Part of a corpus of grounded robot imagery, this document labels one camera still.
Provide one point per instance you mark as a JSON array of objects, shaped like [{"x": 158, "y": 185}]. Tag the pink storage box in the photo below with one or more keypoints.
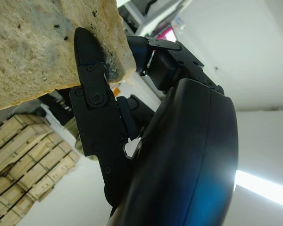
[{"x": 166, "y": 34}]

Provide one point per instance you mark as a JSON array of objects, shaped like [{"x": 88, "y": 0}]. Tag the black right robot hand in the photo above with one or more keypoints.
[{"x": 179, "y": 153}]

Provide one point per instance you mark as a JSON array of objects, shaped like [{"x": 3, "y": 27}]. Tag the white ceiling light strip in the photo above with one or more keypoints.
[{"x": 264, "y": 188}]

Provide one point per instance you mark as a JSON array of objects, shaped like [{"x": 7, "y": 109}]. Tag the stacked wooden crates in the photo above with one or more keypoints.
[{"x": 26, "y": 164}]

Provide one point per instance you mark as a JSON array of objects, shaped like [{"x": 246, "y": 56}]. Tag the slice of bread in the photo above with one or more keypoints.
[{"x": 33, "y": 54}]

